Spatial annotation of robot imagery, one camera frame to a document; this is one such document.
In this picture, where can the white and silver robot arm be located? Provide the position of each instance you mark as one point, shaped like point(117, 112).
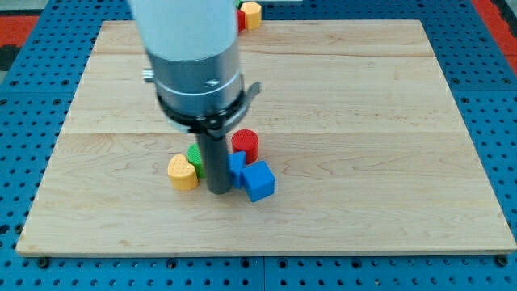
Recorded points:
point(192, 46)

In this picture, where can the red star block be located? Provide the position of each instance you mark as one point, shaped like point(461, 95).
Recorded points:
point(241, 20)

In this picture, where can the red cylinder block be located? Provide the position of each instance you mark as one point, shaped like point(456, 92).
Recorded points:
point(246, 140)

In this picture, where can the blue triangular block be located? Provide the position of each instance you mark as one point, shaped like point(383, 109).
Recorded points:
point(237, 162)

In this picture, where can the blue cube block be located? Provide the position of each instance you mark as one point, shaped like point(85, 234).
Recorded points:
point(258, 181)

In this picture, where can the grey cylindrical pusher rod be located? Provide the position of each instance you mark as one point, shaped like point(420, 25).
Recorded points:
point(214, 156)

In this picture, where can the green round block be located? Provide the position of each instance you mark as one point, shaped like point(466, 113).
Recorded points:
point(195, 159)

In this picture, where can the yellow heart block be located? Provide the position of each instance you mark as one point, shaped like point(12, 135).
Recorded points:
point(182, 174)

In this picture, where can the wooden board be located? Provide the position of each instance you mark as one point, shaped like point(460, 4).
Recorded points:
point(369, 151)

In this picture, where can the yellow hexagon block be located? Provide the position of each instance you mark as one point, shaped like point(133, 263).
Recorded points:
point(253, 15)

